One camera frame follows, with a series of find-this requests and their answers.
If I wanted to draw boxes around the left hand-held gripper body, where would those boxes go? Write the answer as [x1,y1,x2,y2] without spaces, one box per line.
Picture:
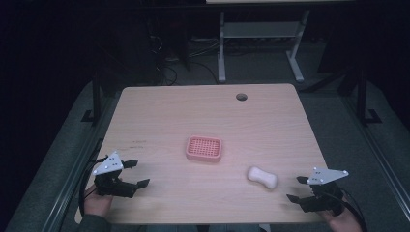
[92,151,138,199]

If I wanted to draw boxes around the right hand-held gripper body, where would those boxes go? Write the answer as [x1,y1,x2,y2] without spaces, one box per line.
[301,166,350,217]

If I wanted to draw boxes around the white soap bar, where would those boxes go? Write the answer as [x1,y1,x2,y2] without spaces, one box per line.
[247,165,278,190]

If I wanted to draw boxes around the pink soap dish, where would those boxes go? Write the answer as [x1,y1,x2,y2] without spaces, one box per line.
[185,134,223,163]

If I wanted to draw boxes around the person's left hand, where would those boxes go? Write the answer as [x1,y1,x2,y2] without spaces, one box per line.
[83,186,114,218]

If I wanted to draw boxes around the person's right hand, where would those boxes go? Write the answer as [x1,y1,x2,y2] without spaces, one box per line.
[321,200,365,232]

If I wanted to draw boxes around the black metal stand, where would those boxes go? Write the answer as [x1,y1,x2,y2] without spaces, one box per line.
[80,69,104,124]
[355,68,384,126]

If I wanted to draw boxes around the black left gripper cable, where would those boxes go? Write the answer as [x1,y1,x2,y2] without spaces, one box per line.
[77,155,110,218]

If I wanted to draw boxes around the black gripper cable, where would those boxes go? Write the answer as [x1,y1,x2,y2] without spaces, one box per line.
[77,155,110,218]
[340,188,369,232]

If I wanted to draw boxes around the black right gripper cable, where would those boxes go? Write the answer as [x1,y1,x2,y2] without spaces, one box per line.
[340,188,369,232]

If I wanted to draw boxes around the metal floor rail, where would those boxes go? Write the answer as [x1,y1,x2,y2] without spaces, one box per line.
[40,95,119,232]
[339,95,410,214]

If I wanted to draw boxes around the black floor cable bundle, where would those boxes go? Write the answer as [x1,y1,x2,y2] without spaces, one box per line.
[146,33,220,87]

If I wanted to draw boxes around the white metal desk frame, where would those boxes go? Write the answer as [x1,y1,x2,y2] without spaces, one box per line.
[205,0,356,84]

